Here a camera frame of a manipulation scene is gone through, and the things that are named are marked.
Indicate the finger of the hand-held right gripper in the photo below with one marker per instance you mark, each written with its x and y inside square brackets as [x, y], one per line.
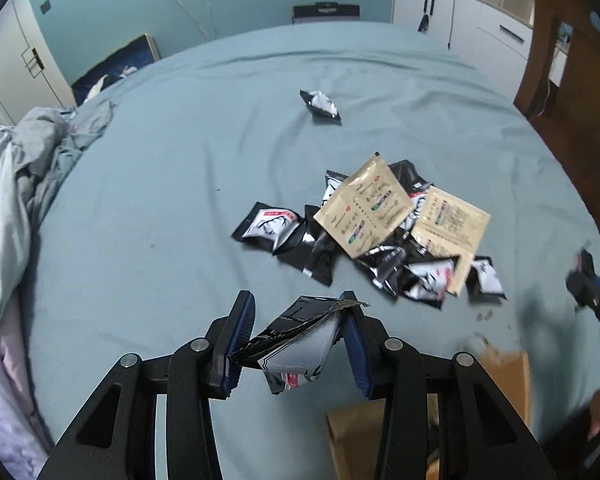
[582, 287]

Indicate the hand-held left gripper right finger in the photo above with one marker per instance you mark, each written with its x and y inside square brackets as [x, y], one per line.
[355, 355]

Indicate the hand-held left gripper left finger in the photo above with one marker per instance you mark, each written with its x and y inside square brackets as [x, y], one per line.
[242, 321]

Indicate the black white snack packet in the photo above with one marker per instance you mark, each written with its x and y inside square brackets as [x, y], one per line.
[300, 350]

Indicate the torn cardboard box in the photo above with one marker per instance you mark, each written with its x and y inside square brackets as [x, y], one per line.
[352, 435]

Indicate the pile of black white packets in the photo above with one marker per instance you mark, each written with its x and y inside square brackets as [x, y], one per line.
[267, 225]

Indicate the beige double sachet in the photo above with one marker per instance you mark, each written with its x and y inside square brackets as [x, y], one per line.
[365, 205]

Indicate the brown wooden chair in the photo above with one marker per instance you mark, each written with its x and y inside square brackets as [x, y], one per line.
[580, 110]

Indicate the crumpled black white packet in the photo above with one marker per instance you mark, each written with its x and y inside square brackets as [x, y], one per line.
[322, 105]

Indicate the lilac bed sheet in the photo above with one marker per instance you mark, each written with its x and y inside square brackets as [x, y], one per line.
[10, 385]

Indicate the crumpled grey blanket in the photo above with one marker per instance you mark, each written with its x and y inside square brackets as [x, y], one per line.
[10, 185]

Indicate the white cabinet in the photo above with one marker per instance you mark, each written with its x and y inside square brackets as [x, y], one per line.
[480, 25]

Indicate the white door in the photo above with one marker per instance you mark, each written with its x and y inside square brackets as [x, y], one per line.
[15, 60]

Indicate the grey wall switch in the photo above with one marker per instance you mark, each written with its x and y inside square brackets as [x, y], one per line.
[45, 7]

